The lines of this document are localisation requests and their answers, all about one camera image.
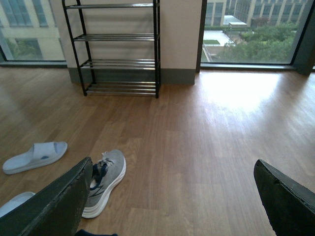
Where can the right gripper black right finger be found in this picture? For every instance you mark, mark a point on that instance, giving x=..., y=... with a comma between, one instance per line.
x=290, y=207

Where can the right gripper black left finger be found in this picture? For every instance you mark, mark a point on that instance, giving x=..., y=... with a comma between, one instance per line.
x=55, y=210

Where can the light blue slide slipper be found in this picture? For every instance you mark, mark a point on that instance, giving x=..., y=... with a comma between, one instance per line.
x=40, y=154

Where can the grey knit sneaker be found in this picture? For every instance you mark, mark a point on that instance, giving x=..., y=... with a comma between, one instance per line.
x=107, y=174

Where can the black metal shoe rack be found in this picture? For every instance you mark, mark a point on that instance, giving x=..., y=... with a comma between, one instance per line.
x=86, y=65

